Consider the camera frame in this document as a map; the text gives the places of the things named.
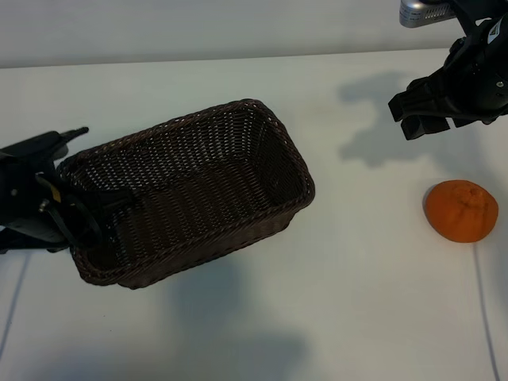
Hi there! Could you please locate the black ribbed cable bundle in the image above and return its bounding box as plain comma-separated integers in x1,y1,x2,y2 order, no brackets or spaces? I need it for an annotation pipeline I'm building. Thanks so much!
47,186,103,249

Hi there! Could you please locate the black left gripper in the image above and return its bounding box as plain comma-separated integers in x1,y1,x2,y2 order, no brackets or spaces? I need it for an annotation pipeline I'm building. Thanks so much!
0,125,134,255

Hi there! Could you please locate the black right camera bracket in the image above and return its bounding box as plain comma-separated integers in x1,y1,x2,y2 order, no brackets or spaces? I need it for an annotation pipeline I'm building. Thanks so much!
450,0,493,44

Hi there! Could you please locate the dark brown wicker basket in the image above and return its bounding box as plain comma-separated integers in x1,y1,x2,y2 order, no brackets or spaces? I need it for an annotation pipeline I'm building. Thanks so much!
57,98,317,290

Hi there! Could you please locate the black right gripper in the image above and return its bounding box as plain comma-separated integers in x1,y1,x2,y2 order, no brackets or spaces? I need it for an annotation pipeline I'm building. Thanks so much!
387,15,508,140

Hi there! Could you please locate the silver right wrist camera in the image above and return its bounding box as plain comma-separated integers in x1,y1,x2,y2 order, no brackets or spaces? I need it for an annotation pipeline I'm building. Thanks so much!
398,0,456,29

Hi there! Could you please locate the orange mandarin fruit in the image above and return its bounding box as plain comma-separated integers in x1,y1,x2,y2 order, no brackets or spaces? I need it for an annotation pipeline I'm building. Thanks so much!
425,179,499,243

